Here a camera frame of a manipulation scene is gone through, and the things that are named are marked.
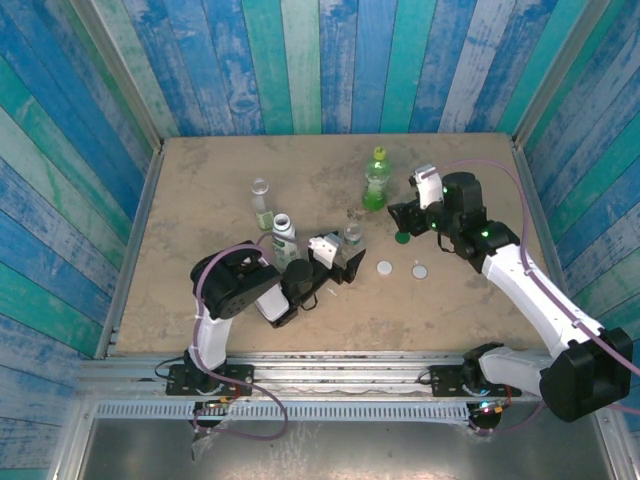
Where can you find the small clear water bottle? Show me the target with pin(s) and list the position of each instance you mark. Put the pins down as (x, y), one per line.
(353, 235)

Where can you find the aluminium corner post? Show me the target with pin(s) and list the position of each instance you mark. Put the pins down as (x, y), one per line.
(121, 75)
(561, 75)

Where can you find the white wide bottle cap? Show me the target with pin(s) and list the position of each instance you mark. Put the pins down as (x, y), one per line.
(384, 268)

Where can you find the yellow-green bottle cap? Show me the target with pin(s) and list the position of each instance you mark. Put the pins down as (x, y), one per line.
(380, 152)

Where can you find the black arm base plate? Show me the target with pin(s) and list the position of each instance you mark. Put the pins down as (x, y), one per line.
(445, 380)
(240, 377)

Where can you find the stainless steel panel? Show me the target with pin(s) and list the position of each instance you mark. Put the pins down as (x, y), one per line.
(375, 450)

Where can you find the dark green bottle cap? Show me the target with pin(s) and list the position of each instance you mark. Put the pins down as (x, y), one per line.
(401, 240)

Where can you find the small circuit board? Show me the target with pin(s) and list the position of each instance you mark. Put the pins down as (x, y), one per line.
(215, 405)
(487, 407)

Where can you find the aluminium front frame rail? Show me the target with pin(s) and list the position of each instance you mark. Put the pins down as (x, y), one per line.
(340, 375)

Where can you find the clear ribbed wide-mouth bottle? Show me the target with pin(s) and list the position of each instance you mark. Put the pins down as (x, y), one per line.
(261, 205)

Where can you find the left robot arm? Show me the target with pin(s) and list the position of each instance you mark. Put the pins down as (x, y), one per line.
(235, 290)

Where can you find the small white bottle cap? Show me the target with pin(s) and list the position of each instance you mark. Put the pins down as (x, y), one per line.
(420, 271)

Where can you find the white milk drink bottle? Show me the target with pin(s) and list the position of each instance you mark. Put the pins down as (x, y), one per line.
(285, 235)

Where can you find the aluminium table side rail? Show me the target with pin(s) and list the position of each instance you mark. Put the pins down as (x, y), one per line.
(549, 250)
(131, 250)

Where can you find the green tea plastic bottle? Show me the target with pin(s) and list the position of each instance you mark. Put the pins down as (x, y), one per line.
(376, 187)

